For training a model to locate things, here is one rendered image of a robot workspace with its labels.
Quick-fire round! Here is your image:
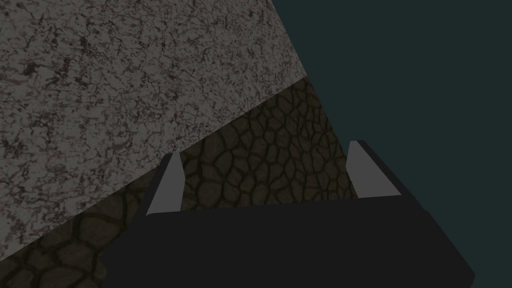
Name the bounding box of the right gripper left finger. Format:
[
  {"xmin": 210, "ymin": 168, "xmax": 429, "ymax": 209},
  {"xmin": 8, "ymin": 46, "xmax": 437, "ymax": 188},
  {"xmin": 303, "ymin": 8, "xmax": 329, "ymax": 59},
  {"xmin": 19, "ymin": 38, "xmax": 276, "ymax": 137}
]
[{"xmin": 137, "ymin": 151, "xmax": 186, "ymax": 217}]

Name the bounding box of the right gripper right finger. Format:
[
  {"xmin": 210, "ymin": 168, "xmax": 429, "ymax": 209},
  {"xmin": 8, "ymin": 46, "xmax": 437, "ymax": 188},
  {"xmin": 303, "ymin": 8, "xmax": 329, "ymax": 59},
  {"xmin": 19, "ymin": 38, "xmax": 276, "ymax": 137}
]
[{"xmin": 345, "ymin": 139, "xmax": 414, "ymax": 199}]

